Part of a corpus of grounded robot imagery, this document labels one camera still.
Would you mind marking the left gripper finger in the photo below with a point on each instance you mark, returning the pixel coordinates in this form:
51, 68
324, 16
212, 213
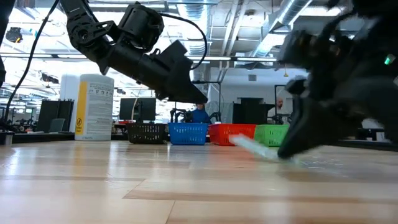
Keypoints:
183, 90

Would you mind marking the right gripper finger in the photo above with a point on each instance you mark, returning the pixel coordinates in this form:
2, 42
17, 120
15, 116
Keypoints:
314, 124
295, 86

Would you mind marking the green-striped bandage strip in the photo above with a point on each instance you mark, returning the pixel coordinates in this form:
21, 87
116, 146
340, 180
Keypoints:
255, 147

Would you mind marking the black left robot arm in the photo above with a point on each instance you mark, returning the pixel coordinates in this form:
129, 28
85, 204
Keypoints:
84, 31

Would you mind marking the person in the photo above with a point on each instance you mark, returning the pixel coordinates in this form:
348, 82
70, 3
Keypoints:
200, 115
278, 110

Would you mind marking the black computer monitor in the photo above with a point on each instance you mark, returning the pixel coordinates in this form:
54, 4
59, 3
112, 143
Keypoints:
146, 109

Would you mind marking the blue plastic basket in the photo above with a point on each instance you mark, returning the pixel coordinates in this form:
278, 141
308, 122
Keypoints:
189, 133

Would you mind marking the green plastic basket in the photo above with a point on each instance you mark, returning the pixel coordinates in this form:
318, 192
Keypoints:
270, 135

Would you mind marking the white LED light bar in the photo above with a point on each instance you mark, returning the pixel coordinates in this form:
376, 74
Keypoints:
217, 58

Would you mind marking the black plastic basket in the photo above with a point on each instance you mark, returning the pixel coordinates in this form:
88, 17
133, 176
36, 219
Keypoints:
146, 133

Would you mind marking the red plastic basket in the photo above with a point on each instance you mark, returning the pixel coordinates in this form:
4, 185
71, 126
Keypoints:
224, 132

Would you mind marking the white yellow wipes canister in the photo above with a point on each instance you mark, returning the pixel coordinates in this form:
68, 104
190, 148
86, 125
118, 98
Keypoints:
96, 109

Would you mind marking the black partition panel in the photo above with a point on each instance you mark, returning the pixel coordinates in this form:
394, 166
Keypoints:
49, 115

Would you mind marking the black ceiling-hung device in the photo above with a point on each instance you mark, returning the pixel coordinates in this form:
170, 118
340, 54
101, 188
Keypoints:
14, 35

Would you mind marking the small grey bin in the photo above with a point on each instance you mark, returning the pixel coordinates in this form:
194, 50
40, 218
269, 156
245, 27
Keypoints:
7, 138

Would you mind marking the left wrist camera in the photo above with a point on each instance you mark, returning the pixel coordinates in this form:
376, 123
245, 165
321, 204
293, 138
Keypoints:
175, 56

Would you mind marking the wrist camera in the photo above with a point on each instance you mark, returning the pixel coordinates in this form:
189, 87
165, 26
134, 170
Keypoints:
175, 56
308, 49

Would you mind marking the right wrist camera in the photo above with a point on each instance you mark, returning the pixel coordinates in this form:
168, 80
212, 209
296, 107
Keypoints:
308, 49

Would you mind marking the wide silver ceiling duct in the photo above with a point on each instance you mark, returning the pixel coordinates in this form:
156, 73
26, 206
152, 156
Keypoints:
194, 46

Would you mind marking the slanted silver ceiling duct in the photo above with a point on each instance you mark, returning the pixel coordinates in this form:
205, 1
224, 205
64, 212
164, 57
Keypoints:
292, 9

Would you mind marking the black aluminium rig frame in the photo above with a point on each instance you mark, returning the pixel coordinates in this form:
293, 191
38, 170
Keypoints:
40, 137

